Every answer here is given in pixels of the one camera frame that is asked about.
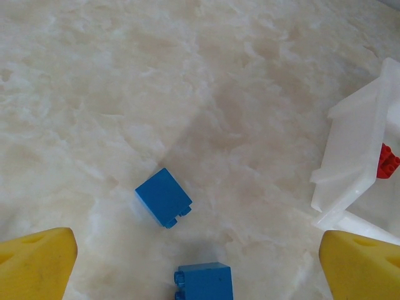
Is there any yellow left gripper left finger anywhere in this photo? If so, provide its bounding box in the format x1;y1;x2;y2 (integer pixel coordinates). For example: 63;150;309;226
0;227;78;300

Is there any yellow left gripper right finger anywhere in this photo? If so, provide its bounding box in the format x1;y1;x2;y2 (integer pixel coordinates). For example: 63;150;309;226
318;230;400;300

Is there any blue lego brick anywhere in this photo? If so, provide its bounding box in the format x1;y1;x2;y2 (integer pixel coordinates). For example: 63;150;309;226
173;262;234;300
134;167;194;231

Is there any white plastic container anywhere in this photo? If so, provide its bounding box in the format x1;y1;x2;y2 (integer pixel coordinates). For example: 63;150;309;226
309;57;400;216
311;209;400;246

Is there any red lego brick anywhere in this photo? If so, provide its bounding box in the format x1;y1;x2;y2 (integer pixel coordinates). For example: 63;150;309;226
376;142;400;181

